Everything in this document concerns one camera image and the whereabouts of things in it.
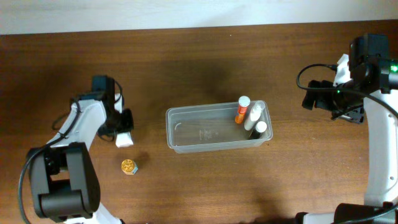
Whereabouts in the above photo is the white green medicine box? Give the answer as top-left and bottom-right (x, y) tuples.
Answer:
(115, 132), (134, 148)

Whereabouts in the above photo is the small jar gold lid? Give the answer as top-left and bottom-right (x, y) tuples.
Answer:
(121, 159), (138, 175)

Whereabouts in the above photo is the dark bottle white cap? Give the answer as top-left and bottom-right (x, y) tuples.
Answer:
(249, 121), (267, 140)

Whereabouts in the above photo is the orange tube white cap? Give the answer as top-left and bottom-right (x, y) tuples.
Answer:
(235, 96), (251, 124)

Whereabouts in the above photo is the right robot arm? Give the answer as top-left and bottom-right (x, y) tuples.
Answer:
(294, 34), (397, 224)

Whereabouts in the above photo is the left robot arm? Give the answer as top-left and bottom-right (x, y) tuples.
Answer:
(17, 75), (134, 223)

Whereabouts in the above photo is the clear plastic container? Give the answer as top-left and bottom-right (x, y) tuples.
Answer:
(165, 101), (273, 154)

